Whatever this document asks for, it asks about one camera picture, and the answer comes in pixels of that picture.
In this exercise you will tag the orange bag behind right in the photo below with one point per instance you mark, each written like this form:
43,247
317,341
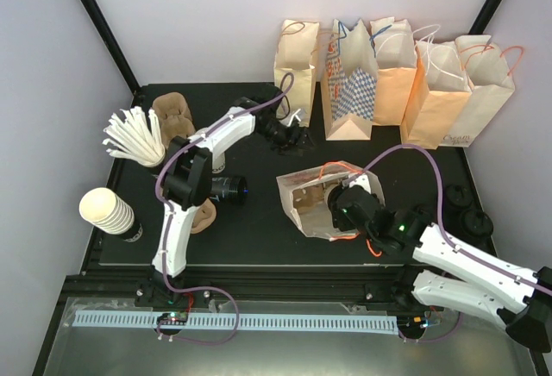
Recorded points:
439,93

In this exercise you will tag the white wrapped straws bundle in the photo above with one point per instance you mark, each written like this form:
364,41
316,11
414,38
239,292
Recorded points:
135,136

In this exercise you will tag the orange bag white handles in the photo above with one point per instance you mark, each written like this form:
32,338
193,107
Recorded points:
396,57

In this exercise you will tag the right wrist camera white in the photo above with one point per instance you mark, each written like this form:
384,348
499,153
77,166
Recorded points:
358,179

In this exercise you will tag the pulp cup carrier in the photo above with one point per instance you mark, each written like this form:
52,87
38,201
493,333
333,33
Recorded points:
310,201
174,116

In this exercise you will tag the blue checkered paper bag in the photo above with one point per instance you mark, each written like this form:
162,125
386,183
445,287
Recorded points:
348,84

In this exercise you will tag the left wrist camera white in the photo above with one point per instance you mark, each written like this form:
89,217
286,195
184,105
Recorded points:
295,117

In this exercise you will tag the pale blue cable duct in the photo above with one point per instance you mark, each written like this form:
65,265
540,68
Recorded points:
386,325

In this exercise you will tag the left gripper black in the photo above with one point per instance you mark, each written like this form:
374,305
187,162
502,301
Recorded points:
291,141

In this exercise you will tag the right Cream Bear bag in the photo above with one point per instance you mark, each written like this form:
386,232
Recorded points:
489,69

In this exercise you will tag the plain beige paper bag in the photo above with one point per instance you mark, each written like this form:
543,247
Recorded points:
297,53

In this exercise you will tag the Cream Bear paper bag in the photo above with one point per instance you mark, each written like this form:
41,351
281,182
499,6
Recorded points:
334,172

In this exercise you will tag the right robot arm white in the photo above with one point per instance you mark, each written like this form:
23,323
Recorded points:
516,299

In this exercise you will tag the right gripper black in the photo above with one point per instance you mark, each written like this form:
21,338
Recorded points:
339,218

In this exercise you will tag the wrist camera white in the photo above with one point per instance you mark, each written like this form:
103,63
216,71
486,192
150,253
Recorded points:
358,179
295,117

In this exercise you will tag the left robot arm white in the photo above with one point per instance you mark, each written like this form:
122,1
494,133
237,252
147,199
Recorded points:
184,182

